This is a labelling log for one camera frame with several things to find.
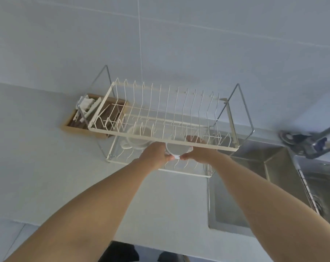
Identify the person's right hand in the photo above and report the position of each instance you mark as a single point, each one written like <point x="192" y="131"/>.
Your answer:
<point x="201" y="154"/>

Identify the person's left hand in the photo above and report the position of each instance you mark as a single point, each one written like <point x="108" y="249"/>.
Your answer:
<point x="153" y="155"/>

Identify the person's right thumb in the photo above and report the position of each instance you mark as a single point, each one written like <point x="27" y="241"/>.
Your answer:
<point x="186" y="156"/>

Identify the person's left thumb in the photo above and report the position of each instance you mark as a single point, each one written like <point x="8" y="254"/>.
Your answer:
<point x="169" y="158"/>

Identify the small white bowl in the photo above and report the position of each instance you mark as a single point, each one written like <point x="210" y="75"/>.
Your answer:
<point x="177" y="150"/>

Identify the person's left forearm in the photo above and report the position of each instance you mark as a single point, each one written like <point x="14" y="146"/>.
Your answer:
<point x="93" y="210"/>

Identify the person's right forearm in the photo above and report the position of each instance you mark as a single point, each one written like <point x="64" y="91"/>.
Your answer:
<point x="263" y="207"/>

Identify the stack of white bowls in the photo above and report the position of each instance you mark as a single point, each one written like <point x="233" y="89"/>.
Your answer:
<point x="137" y="139"/>

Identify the stainless steel sink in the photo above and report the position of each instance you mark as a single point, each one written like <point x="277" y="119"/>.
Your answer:
<point x="252" y="188"/>

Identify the bundle of white utensils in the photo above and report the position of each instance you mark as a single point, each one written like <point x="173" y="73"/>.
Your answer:
<point x="85" y="105"/>

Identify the person's black shoe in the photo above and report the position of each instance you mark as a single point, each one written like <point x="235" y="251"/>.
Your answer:
<point x="171" y="257"/>
<point x="119" y="252"/>

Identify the wooden utensil box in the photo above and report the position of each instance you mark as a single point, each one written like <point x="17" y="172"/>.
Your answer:
<point x="72" y="127"/>

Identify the chrome kitchen faucet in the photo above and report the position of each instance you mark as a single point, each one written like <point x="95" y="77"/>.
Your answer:
<point x="304" y="143"/>

